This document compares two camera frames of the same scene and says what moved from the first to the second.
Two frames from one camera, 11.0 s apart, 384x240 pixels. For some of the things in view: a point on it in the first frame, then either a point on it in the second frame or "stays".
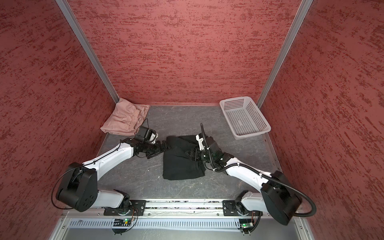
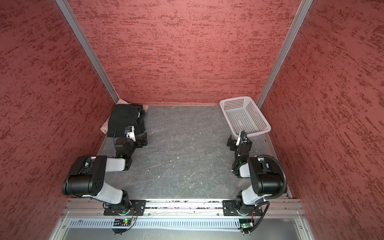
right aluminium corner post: [303, 9] stays
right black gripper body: [200, 155] to [233, 147]
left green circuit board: [122, 222] stays
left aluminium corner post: [87, 48] stays
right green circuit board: [245, 223] stays
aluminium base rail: [166, 208] stays
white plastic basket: [244, 119] stays
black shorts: [177, 165] to [123, 115]
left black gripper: [158, 150] to [140, 144]
